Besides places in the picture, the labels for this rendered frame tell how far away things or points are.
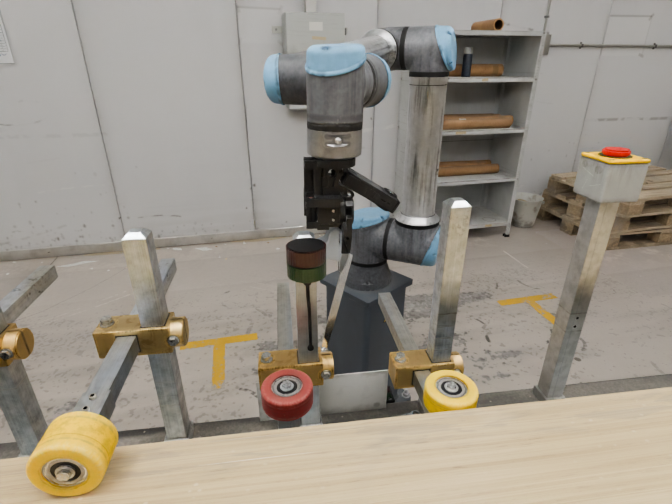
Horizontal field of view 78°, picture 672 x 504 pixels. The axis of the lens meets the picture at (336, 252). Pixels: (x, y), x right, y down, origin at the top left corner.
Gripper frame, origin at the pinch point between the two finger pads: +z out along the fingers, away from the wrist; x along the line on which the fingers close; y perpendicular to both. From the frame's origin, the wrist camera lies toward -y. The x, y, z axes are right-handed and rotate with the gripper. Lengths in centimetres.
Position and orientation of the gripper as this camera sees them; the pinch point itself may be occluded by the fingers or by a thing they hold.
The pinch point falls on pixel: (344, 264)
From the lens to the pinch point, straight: 77.8
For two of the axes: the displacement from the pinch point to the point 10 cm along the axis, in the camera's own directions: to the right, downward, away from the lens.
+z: -0.1, 9.1, 4.1
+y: -9.9, 0.4, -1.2
